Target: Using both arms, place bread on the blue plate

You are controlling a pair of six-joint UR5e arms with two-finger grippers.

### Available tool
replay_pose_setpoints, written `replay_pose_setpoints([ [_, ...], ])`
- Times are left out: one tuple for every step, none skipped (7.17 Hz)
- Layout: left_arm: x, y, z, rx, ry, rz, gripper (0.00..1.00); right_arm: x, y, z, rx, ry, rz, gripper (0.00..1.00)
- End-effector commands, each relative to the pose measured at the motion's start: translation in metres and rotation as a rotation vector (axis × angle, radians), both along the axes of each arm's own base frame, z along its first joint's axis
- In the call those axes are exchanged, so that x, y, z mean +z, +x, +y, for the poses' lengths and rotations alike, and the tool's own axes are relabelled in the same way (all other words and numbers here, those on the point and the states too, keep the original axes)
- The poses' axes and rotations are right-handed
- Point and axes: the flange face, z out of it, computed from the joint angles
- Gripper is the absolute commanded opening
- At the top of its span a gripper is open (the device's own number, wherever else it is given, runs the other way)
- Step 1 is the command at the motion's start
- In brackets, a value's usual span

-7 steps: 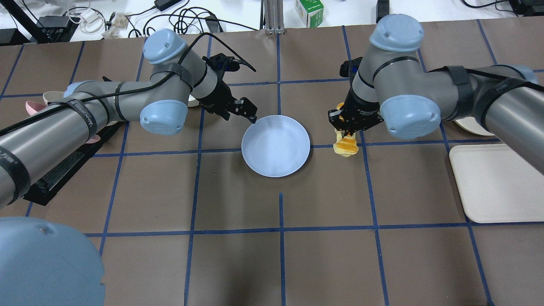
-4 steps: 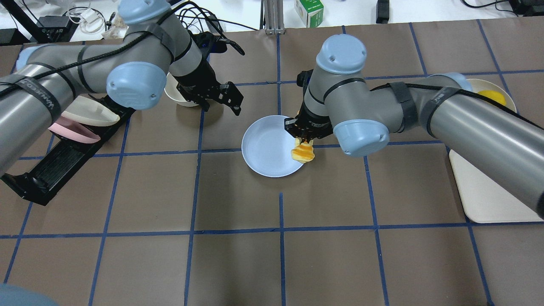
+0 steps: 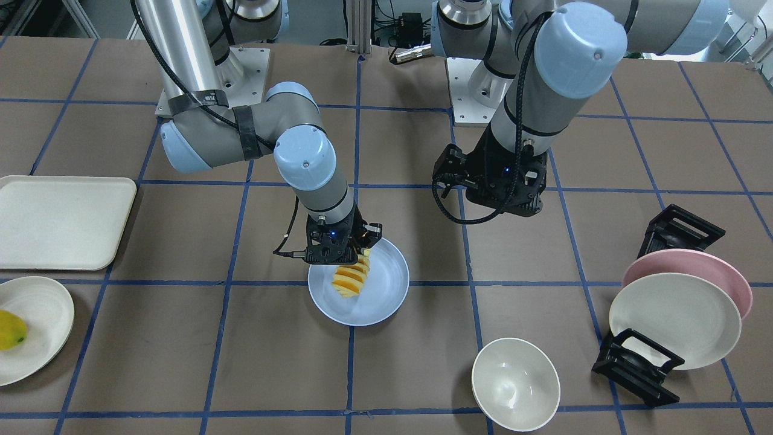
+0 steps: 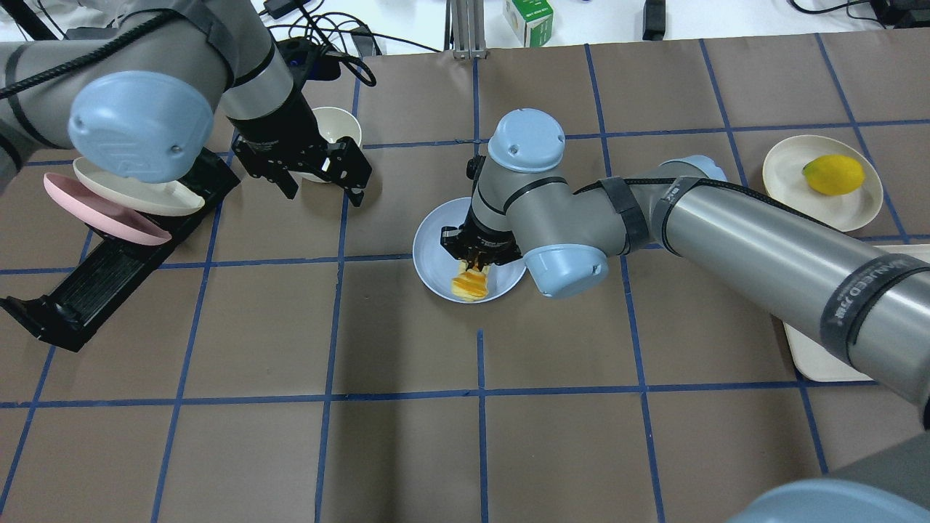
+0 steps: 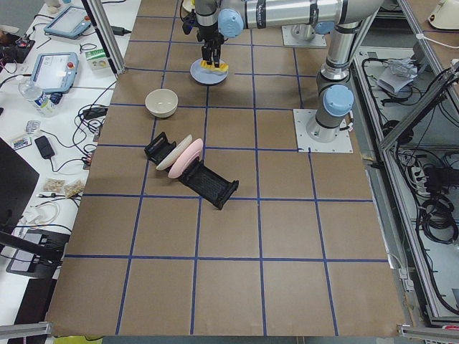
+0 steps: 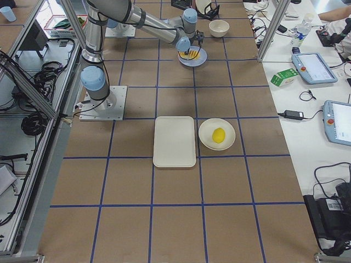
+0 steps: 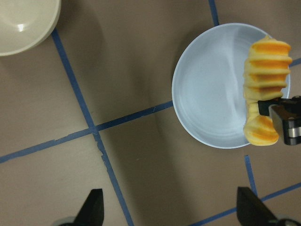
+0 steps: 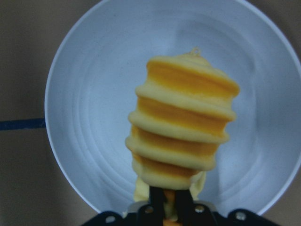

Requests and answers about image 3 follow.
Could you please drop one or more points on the black dish rack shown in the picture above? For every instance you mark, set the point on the black dish rack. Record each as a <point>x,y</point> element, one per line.
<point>639,365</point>

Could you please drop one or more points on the white rectangular tray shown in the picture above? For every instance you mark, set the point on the white rectangular tray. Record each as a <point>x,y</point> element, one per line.
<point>71,223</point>

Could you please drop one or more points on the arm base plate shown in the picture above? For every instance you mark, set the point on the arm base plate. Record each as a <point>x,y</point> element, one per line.
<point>475,91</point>
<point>241,77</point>

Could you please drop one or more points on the cream plate in rack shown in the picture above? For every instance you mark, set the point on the cream plate in rack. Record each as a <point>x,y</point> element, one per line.
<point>687,315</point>

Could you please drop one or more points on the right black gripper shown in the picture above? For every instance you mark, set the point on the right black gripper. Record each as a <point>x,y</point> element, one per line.
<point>370,230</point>

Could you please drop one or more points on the pink plate in rack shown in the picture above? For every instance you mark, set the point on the pink plate in rack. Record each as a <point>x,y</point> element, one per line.
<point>695,263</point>

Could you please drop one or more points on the yellow lemon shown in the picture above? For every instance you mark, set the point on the yellow lemon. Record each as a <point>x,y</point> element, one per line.
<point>13,330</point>

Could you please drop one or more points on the striped bread loaf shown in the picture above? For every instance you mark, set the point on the striped bread loaf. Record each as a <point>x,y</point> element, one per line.
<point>349,280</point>

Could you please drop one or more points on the cream plate with lemon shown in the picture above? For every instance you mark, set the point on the cream plate with lemon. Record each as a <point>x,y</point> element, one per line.
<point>47,308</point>

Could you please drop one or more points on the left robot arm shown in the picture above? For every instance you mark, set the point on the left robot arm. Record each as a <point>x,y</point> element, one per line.
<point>556,55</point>

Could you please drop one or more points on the aluminium frame post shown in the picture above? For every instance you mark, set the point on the aluminium frame post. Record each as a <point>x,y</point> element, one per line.
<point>359,23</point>

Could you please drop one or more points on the white ceramic bowl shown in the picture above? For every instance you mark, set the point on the white ceramic bowl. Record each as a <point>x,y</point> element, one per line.
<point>515,384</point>

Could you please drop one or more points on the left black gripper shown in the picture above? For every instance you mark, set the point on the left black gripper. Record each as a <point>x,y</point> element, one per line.
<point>490,163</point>

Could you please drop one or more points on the light blue plate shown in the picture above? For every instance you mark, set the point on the light blue plate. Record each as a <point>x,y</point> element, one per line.
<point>384,290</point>

